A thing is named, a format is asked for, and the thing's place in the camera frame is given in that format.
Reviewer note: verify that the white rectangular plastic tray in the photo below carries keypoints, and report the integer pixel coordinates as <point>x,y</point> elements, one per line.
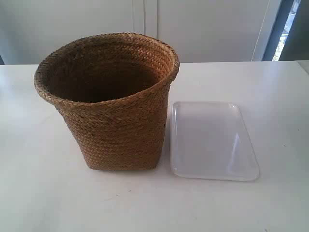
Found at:
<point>209,140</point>

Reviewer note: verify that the brown woven basket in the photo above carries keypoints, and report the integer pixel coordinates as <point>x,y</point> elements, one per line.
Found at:
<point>112,91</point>

